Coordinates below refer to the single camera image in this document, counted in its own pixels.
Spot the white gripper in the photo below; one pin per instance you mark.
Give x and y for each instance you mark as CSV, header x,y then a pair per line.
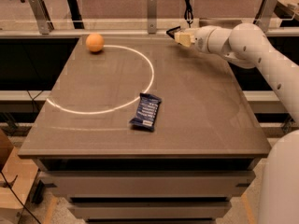
x,y
202,39

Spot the right metal rail bracket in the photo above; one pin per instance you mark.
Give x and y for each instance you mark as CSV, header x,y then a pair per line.
x,y
264,15

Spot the grey cabinet drawer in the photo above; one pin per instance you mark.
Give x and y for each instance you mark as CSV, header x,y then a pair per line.
x,y
147,184
132,211

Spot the cardboard box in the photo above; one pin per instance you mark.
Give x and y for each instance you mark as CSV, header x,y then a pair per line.
x,y
16,180

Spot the lower grey cabinet drawer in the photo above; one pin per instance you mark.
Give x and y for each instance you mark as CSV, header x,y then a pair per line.
x,y
132,211

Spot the upper grey cabinet drawer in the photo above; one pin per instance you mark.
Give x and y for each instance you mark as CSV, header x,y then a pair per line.
x,y
147,184

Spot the orange fruit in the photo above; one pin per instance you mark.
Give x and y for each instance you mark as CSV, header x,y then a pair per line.
x,y
95,42

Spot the black rxbar chocolate bar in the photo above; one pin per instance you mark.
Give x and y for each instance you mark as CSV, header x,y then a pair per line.
x,y
172,33

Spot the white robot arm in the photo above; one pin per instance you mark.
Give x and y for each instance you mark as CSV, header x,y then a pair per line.
x,y
247,46

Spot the middle metal rail bracket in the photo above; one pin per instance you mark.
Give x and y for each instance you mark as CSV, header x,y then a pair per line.
x,y
152,16

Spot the metal rail bracket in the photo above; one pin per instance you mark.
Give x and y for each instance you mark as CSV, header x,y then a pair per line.
x,y
152,16
42,16
264,15

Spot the blue snack bar wrapper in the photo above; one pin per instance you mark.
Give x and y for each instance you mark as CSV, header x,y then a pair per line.
x,y
147,110

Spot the left metal rail bracket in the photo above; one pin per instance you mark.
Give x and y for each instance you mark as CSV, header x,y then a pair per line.
x,y
42,16

